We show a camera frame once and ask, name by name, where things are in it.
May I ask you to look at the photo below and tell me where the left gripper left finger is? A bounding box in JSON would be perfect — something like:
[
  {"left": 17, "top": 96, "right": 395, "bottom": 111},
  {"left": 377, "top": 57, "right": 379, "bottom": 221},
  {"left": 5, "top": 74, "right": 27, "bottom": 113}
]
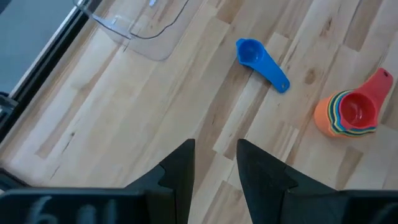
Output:
[{"left": 123, "top": 138, "right": 197, "bottom": 224}]

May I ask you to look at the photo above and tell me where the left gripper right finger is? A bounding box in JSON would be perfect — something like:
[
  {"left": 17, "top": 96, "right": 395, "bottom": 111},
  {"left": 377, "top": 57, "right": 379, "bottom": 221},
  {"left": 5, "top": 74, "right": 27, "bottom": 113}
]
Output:
[{"left": 236, "top": 138, "right": 343, "bottom": 224}]

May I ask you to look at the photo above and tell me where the orange measuring cup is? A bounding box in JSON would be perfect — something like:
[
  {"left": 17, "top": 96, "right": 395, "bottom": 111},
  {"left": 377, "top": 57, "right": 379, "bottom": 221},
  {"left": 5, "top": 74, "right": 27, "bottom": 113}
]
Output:
[{"left": 313, "top": 91, "right": 354, "bottom": 138}]

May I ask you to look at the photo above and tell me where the green measuring cup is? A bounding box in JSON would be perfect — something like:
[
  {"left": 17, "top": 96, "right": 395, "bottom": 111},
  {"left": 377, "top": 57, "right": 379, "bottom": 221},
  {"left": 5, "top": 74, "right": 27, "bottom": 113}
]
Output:
[{"left": 325, "top": 90, "right": 377, "bottom": 138}]

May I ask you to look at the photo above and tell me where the yellow measuring cup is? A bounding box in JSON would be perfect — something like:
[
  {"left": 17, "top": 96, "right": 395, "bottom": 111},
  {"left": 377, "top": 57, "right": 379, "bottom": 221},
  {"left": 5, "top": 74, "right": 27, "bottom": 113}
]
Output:
[{"left": 330, "top": 90, "right": 377, "bottom": 134}]

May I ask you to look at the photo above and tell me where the teal measuring cup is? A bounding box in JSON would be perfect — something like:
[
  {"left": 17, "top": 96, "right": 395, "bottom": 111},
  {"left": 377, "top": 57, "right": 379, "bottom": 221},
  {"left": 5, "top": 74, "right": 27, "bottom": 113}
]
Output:
[{"left": 334, "top": 90, "right": 377, "bottom": 133}]

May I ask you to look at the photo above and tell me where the red measuring cup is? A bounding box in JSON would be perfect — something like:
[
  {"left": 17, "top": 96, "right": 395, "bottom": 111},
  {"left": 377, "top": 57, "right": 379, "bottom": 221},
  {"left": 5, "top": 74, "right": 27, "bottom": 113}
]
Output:
[{"left": 338, "top": 67, "right": 394, "bottom": 131}]

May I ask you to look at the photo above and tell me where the blue measuring cup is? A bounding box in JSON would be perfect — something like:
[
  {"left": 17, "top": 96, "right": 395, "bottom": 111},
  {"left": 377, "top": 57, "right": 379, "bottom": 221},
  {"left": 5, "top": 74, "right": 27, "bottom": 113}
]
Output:
[{"left": 235, "top": 37, "right": 291, "bottom": 95}]

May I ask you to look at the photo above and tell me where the clear plastic basket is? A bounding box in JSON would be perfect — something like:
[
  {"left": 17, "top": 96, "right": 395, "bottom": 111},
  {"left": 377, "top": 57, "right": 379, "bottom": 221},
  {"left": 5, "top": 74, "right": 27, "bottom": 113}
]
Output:
[{"left": 73, "top": 0, "right": 191, "bottom": 62}]

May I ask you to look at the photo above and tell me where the black aluminium table frame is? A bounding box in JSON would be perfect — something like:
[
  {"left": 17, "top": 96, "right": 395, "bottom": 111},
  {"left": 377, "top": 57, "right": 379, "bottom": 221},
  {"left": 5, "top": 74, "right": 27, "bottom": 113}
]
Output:
[{"left": 0, "top": 0, "right": 104, "bottom": 141}]

